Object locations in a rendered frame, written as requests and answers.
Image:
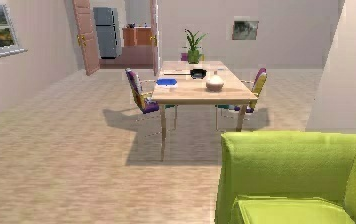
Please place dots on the light wooden dining table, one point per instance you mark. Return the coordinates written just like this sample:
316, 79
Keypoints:
199, 90

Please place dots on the blue and white dish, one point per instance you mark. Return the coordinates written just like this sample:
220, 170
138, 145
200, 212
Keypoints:
167, 82

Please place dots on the flat pale book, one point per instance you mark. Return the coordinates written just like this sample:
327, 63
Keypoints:
176, 71

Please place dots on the black bowl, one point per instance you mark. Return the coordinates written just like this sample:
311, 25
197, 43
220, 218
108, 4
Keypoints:
198, 73

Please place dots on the green potted house plant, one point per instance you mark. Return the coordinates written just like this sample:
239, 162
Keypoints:
193, 50

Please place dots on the pink room door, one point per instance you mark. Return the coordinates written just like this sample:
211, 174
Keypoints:
154, 36
87, 36

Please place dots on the brown kitchen cupboard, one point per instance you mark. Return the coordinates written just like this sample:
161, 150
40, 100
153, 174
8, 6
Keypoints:
137, 36

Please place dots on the grey fridge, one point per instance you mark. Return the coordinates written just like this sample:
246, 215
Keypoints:
106, 32

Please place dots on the green sofa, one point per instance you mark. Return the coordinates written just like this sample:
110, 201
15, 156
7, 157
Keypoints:
286, 166

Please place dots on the framed dark wall picture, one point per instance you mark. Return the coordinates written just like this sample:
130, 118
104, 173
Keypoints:
245, 30

